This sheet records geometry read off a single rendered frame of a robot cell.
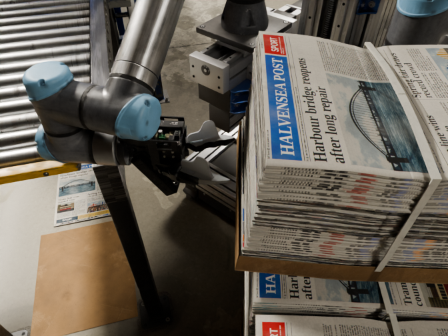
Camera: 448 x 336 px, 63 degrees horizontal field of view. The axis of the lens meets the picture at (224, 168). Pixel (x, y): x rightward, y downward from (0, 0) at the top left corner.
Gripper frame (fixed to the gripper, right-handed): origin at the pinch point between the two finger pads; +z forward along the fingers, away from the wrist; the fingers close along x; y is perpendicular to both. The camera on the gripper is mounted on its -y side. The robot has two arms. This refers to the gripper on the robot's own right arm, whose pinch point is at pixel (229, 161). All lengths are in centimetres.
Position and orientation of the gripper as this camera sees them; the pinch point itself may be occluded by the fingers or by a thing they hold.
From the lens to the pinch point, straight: 68.3
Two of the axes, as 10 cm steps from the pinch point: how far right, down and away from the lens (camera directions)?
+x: 0.9, -7.1, 6.9
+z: 10.0, 0.7, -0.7
